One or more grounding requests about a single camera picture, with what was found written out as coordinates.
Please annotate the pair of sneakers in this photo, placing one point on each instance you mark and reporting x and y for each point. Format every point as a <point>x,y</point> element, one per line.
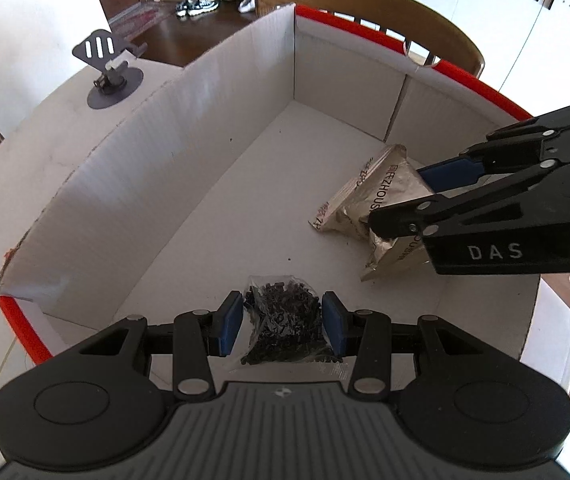
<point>191,8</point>

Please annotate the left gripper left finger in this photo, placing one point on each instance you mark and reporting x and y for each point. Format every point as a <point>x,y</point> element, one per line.
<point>197,335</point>

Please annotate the clear bag of black screws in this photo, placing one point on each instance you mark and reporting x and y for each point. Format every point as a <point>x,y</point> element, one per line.
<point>282,337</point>

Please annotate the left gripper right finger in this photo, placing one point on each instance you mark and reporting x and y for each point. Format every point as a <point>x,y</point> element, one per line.
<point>365,335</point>

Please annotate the grey phone stand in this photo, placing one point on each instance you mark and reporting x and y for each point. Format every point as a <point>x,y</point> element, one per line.
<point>116,80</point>

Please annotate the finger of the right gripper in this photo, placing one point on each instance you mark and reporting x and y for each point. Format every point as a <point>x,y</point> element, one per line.
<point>501,153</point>
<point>414,216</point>

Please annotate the red patterned rug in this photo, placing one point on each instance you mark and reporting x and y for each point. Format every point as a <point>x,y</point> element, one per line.
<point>133,23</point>

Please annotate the brown wooden chair by box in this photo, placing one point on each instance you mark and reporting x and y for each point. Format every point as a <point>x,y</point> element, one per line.
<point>411,19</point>

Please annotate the red and white cardboard box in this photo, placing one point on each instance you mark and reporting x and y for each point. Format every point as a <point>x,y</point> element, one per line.
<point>211,174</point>

